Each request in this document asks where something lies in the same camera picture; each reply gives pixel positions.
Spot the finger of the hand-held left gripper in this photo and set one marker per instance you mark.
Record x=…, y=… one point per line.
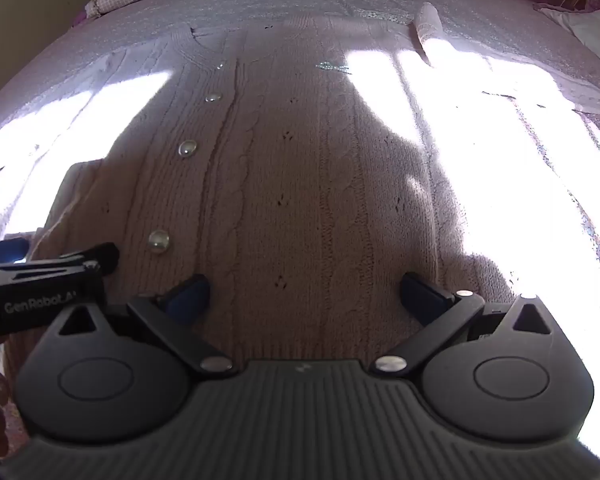
x=2, y=252
x=87, y=260

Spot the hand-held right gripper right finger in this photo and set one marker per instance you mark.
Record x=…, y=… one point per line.
x=421, y=296

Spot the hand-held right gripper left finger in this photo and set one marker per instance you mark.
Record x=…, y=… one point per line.
x=190, y=296

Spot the white ruffled pillow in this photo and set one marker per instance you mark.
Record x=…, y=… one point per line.
x=590, y=22

